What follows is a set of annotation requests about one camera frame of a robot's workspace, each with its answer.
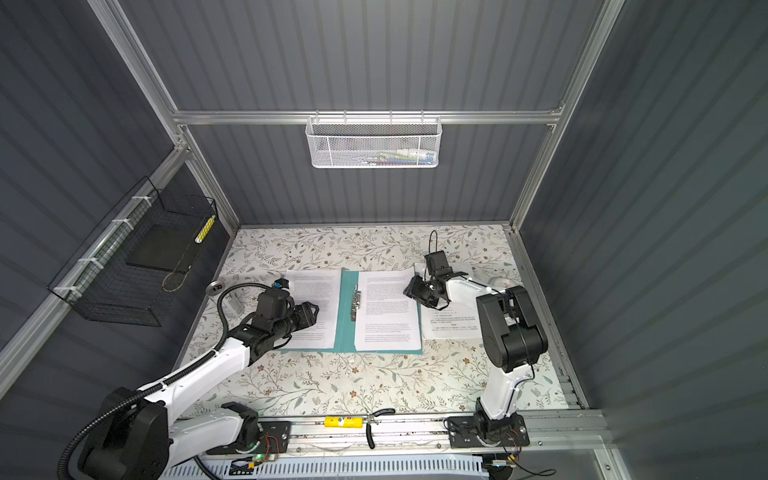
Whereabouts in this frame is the black wire basket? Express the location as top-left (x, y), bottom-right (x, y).
top-left (48, 177), bottom-right (218, 327)

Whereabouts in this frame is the black notebook in basket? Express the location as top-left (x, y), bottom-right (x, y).
top-left (126, 225), bottom-right (202, 273)

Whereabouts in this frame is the yellow label tag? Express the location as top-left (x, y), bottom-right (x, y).
top-left (324, 416), bottom-right (365, 429)

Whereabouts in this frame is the English text paper sheet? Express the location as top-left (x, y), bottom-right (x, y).
top-left (281, 268), bottom-right (343, 352)

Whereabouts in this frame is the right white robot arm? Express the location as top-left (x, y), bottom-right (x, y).
top-left (404, 250), bottom-right (548, 448)

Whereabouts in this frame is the Chinese title paper sheet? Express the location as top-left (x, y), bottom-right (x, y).
top-left (419, 290), bottom-right (482, 340)

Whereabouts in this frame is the white wire mesh basket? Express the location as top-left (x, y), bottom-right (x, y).
top-left (305, 119), bottom-right (443, 169)

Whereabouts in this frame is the white and teal clock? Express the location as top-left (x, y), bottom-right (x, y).
top-left (488, 277), bottom-right (518, 291)

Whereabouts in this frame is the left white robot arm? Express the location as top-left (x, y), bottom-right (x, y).
top-left (57, 278), bottom-right (320, 479)

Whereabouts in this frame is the yellow marker pen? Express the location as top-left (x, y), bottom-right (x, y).
top-left (194, 215), bottom-right (216, 244)

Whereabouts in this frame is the teal file folder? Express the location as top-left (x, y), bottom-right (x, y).
top-left (286, 269), bottom-right (422, 354)

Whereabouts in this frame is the silver folder clip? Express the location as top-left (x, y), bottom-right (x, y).
top-left (350, 286), bottom-right (361, 322)

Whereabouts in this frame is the black corrugated cable conduit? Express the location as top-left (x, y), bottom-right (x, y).
top-left (56, 281), bottom-right (274, 480)

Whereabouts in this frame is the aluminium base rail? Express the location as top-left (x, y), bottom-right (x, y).
top-left (283, 410), bottom-right (615, 458)

